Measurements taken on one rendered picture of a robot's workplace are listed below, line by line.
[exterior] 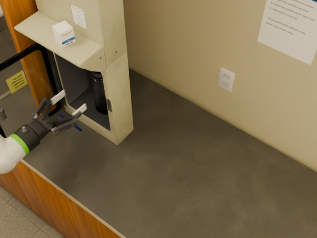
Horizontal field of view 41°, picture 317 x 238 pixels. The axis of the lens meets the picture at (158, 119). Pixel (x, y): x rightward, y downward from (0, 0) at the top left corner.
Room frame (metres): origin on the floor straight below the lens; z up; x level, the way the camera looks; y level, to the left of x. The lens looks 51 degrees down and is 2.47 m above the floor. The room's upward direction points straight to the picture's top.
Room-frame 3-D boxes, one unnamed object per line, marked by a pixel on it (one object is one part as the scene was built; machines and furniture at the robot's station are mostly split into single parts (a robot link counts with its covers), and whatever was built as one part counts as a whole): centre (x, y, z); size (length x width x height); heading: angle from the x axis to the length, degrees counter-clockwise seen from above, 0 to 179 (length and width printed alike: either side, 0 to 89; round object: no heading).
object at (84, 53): (1.13, 0.34, 1.46); 0.32 x 0.11 x 0.10; 52
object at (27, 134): (0.94, 0.49, 1.19); 0.09 x 0.06 x 0.12; 51
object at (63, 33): (1.11, 0.31, 1.54); 0.05 x 0.05 x 0.06; 38
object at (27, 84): (1.15, 0.54, 1.19); 0.30 x 0.01 x 0.40; 135
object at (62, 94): (1.14, 0.40, 1.19); 0.07 x 0.01 x 0.03; 141
